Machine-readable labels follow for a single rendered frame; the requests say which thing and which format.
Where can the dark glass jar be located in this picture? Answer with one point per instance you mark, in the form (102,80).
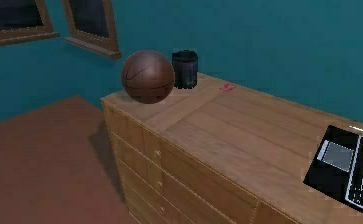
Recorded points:
(185,70)

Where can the red credit card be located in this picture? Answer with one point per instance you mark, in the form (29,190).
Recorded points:
(227,87)

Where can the brown basketball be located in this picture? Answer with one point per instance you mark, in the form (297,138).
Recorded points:
(147,77)

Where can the wooden chest of drawers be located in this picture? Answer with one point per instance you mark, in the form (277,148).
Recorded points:
(229,140)

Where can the wooden framed window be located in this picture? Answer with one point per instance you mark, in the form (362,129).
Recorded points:
(12,16)
(92,23)

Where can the black laptop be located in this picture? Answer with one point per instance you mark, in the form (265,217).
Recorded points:
(342,166)

